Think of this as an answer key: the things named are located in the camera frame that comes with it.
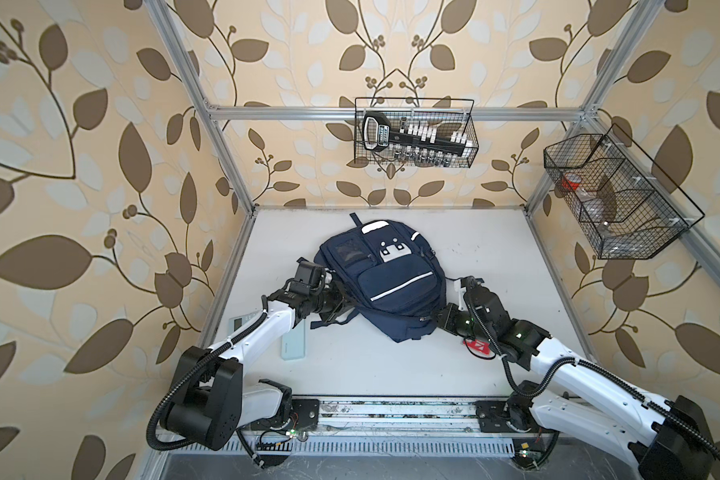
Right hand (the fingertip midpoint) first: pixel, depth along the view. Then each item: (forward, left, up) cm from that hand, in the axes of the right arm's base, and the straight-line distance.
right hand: (431, 317), depth 78 cm
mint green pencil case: (-2, +38, -11) cm, 40 cm away
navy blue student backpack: (+18, +11, -6) cm, 22 cm away
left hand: (+7, +19, -1) cm, 20 cm away
